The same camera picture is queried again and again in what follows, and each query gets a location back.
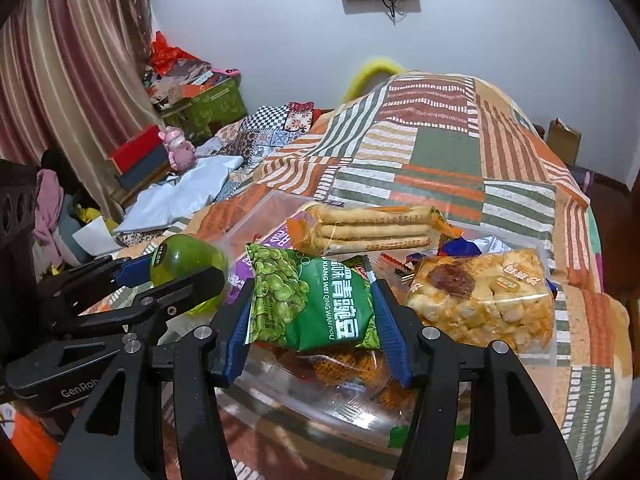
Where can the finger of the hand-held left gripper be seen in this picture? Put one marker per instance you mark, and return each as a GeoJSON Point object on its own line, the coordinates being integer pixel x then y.
{"type": "Point", "coordinates": [130, 270]}
{"type": "Point", "coordinates": [185, 292]}

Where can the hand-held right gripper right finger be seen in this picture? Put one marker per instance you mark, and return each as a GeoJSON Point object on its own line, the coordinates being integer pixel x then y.
{"type": "Point", "coordinates": [390, 330]}

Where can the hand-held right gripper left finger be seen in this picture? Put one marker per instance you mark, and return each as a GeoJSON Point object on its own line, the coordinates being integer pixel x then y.
{"type": "Point", "coordinates": [240, 325]}

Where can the round green bottle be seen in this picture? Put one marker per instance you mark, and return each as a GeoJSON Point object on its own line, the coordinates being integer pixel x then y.
{"type": "Point", "coordinates": [190, 260]}

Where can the green pea snack packet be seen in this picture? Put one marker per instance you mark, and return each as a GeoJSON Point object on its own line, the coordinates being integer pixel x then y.
{"type": "Point", "coordinates": [300, 305]}

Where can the clear plastic container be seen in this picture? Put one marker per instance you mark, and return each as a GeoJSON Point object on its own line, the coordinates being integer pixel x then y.
{"type": "Point", "coordinates": [310, 410]}

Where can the white paper sheet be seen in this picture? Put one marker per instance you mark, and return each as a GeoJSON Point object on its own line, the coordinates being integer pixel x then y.
{"type": "Point", "coordinates": [95, 237]}

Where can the orange crisps clear packet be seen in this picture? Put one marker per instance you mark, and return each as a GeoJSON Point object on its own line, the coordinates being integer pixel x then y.
{"type": "Point", "coordinates": [350, 370]}

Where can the white plastic bag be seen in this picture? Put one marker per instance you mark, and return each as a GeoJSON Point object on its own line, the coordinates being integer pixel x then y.
{"type": "Point", "coordinates": [175, 195]}

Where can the puffed rice cake packet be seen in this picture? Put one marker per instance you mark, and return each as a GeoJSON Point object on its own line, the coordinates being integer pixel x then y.
{"type": "Point", "coordinates": [480, 300]}

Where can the purple snack packet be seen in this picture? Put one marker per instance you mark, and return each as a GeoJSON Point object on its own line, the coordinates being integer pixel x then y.
{"type": "Point", "coordinates": [277, 237]}

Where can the dark blue flat box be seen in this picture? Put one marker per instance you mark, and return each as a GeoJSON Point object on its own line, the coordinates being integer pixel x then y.
{"type": "Point", "coordinates": [145, 170]}

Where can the biscuit stick packet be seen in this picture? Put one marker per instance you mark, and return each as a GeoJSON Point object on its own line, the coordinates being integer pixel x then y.
{"type": "Point", "coordinates": [370, 230]}

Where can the pink cloth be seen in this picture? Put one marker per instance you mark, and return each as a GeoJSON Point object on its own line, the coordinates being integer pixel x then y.
{"type": "Point", "coordinates": [47, 205]}

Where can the red flat box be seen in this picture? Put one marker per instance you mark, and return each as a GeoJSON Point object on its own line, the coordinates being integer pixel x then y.
{"type": "Point", "coordinates": [135, 147]}

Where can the pink toy figure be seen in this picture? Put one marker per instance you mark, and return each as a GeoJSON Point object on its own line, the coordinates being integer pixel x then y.
{"type": "Point", "coordinates": [177, 152]}

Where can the checkered patchwork quilt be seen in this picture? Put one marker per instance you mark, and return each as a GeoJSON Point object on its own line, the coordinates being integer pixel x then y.
{"type": "Point", "coordinates": [265, 125]}

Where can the patchwork blanket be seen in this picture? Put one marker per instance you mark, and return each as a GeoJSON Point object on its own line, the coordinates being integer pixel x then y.
{"type": "Point", "coordinates": [440, 150]}

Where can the green cardboard box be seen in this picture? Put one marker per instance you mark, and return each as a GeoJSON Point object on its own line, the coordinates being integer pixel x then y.
{"type": "Point", "coordinates": [220, 105]}

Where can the striped curtain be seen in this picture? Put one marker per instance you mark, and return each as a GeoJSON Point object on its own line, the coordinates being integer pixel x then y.
{"type": "Point", "coordinates": [75, 60]}

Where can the red plastic bag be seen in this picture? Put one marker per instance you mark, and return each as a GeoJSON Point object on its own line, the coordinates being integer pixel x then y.
{"type": "Point", "coordinates": [167, 55]}

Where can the purple cloth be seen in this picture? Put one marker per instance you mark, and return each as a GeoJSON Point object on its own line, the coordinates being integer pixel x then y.
{"type": "Point", "coordinates": [582, 177]}

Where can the brown cardboard box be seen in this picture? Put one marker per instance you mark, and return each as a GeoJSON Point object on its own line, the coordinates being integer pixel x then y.
{"type": "Point", "coordinates": [564, 142]}

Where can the yellow fluffy cushion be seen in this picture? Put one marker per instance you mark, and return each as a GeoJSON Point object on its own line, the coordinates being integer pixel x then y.
{"type": "Point", "coordinates": [370, 70]}

